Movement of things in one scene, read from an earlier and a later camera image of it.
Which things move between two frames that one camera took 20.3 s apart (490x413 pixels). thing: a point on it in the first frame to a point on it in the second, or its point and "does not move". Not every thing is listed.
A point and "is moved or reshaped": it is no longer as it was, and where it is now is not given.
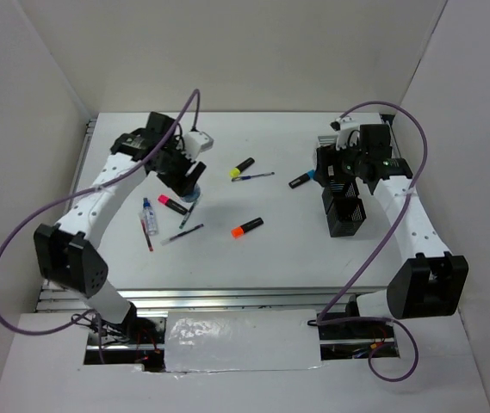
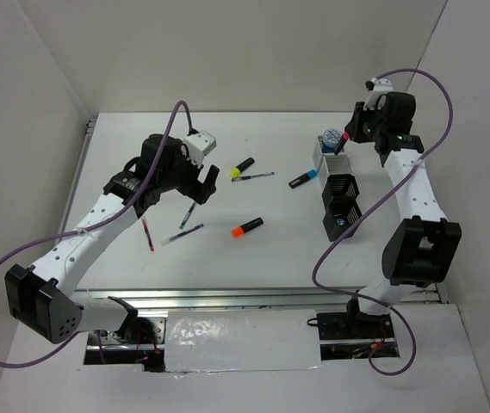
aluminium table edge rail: x=198 y=298 does not move
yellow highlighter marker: x=236 y=170 does not move
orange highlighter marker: x=238 y=231 does not move
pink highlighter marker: x=166 y=200 is moved or reshaped
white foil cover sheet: x=242 y=340 does not move
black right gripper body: x=346 y=162 to x=367 y=124
